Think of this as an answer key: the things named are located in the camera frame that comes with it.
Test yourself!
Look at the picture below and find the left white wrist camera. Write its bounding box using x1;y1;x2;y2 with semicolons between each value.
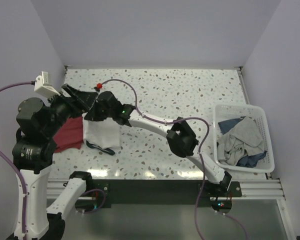
34;71;61;99

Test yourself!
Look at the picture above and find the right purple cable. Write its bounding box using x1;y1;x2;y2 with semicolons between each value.
101;79;250;240

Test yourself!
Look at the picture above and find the white plastic laundry basket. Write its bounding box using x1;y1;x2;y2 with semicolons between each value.
212;103;275;174

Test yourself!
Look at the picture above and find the white printed tank top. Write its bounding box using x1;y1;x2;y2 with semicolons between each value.
82;113;121;156

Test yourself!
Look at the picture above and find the blue garment in basket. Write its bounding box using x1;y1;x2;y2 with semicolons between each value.
217;117;268;168

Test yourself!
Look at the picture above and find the folded dark red tank top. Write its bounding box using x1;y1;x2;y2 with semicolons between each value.
53;116;83;153

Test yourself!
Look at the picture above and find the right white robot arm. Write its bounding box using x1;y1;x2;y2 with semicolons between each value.
84;91;232;197

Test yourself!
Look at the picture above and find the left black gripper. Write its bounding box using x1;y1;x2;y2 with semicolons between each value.
42;82;98;136

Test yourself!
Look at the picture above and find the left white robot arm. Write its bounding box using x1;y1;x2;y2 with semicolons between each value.
9;84;99;240

